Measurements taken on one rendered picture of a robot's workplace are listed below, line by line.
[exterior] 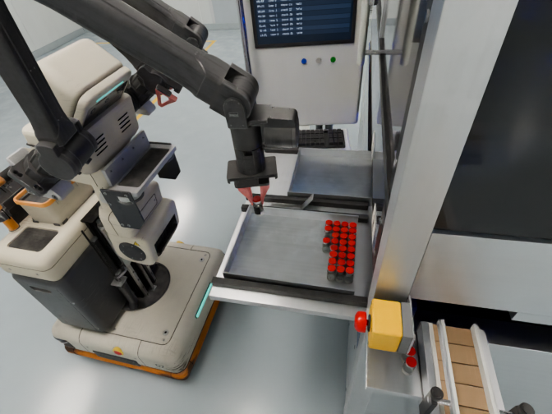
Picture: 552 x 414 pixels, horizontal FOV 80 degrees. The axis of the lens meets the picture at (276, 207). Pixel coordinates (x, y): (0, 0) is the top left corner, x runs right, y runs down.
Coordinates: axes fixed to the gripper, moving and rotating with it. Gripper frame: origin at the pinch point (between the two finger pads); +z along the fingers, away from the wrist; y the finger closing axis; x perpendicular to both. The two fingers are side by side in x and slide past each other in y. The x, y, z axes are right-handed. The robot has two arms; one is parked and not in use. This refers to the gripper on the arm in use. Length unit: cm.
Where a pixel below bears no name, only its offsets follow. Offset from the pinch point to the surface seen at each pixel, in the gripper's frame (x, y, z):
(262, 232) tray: 13.1, -1.1, 24.6
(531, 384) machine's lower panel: -29, 62, 43
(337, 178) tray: 35, 26, 24
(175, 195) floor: 143, -75, 110
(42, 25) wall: 572, -356, 63
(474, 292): -23.6, 39.1, 7.5
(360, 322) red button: -24.6, 18.1, 12.4
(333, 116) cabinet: 85, 35, 26
